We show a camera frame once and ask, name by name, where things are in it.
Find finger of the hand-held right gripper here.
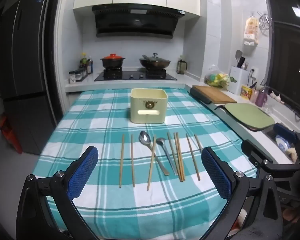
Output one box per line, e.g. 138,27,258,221
273,123,300,165
241,139,300,178

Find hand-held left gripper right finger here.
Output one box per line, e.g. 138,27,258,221
201,147,284,240

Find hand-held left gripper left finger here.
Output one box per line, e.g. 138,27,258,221
16,146,100,240

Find cream utensil container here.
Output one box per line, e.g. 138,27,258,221
129,88,169,124

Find person's right hand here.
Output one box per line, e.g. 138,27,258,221
282,206,300,225

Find blue white bowl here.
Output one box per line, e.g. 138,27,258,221
275,134,294,153

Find green cutting board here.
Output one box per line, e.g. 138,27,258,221
224,103,275,131

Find purple cup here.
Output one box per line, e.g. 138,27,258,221
255,89,268,108

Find teal checked tablecloth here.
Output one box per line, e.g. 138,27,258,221
31,87,259,240

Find yellow box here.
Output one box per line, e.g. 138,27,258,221
241,85,253,99

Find dark window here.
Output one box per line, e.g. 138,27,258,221
262,0,300,120

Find small metal spoon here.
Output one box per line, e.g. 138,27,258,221
155,137,178,176

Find large metal spoon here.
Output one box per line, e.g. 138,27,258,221
139,131,170,176

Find white utensil holder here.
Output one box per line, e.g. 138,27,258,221
228,66,249,96

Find wooden cutting board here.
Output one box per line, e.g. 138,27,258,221
192,85,237,104

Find red bag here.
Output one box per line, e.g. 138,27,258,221
1,116,23,155

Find plastic bag of cloths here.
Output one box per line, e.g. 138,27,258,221
204,65,232,89

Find grey spatula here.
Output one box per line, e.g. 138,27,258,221
235,50,243,68

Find row of seasoning bottles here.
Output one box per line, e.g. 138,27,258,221
74,67,88,82

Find dark grey refrigerator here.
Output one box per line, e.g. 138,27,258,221
0,0,58,155

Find hanging printed bag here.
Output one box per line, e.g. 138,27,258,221
243,16,260,47

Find black induction cooktop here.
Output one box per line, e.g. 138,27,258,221
94,67,177,82

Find metal steamer rack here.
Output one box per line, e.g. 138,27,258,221
257,11,274,37

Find black clay pot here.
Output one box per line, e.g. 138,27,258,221
100,57,126,69

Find glass oil jar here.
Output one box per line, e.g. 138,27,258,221
177,58,188,75

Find black wok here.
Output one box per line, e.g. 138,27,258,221
139,58,171,70

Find glass wok lid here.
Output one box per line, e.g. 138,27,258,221
141,53,170,63

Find black range hood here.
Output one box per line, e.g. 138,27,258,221
92,4,185,38

